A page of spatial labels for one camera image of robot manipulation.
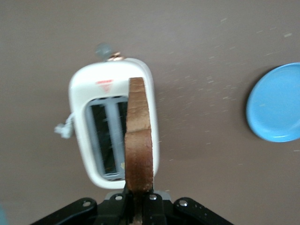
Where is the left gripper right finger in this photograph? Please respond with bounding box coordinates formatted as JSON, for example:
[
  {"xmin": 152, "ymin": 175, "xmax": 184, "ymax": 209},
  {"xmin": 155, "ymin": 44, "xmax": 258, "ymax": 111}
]
[{"xmin": 140, "ymin": 187, "xmax": 235, "ymax": 225}]

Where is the white toaster cord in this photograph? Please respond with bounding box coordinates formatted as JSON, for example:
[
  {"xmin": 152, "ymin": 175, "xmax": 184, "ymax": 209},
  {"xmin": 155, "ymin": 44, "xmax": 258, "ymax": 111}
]
[{"xmin": 54, "ymin": 112, "xmax": 75, "ymax": 139}]

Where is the blue plate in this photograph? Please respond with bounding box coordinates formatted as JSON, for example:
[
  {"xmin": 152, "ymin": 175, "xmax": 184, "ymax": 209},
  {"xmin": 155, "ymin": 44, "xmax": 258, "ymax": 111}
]
[{"xmin": 246, "ymin": 62, "xmax": 300, "ymax": 143}]

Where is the brown table cover sheet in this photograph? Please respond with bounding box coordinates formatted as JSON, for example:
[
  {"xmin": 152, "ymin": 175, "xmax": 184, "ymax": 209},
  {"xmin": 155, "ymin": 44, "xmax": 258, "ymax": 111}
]
[{"xmin": 0, "ymin": 0, "xmax": 300, "ymax": 225}]

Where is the white toaster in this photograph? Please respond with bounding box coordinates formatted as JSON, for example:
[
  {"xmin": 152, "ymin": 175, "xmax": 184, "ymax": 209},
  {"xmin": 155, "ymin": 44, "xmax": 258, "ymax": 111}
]
[{"xmin": 68, "ymin": 43, "xmax": 160, "ymax": 189}]

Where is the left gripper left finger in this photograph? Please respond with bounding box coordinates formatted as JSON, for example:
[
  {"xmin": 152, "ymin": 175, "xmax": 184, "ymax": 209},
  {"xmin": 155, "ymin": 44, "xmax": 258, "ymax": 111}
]
[{"xmin": 30, "ymin": 185, "xmax": 136, "ymax": 225}]

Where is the brown bread slice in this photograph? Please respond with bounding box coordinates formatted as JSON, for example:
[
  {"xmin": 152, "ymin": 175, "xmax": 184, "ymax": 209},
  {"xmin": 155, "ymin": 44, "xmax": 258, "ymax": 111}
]
[{"xmin": 124, "ymin": 77, "xmax": 154, "ymax": 225}]

